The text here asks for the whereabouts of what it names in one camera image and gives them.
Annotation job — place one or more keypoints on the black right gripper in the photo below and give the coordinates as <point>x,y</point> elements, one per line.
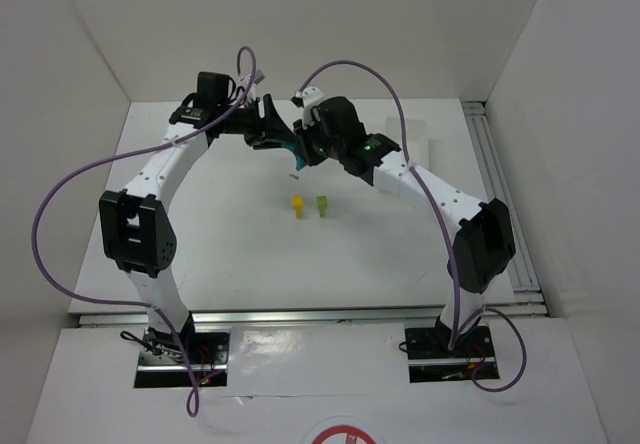
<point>307,144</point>

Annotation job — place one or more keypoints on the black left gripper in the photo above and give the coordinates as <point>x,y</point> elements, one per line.
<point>267,121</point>

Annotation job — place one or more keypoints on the teal arch block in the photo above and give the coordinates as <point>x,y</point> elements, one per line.
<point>298,158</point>

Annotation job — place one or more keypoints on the white perforated plastic basket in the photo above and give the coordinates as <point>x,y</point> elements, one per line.
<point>417,139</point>

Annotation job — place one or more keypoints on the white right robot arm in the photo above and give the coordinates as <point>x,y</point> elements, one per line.
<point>478,235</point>

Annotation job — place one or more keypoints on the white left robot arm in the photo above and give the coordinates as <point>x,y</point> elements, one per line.
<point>136,231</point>

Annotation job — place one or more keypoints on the round red white sticker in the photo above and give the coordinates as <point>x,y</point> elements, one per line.
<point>343,429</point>

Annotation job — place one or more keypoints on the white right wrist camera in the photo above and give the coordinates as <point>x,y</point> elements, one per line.
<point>307,97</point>

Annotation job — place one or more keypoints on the aluminium front rail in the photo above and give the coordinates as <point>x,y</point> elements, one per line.
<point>273,317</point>

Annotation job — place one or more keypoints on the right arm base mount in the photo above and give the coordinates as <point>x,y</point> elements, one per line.
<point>430,362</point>

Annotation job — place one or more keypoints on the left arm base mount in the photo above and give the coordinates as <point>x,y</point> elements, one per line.
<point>161,365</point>

